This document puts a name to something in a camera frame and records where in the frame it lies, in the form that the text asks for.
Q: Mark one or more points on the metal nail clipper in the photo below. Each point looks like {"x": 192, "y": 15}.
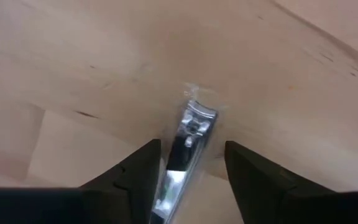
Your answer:
{"x": 194, "y": 124}

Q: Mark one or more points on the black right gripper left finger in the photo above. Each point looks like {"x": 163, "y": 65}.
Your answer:
{"x": 129, "y": 186}

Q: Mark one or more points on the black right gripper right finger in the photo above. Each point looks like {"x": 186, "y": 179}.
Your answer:
{"x": 259, "y": 189}

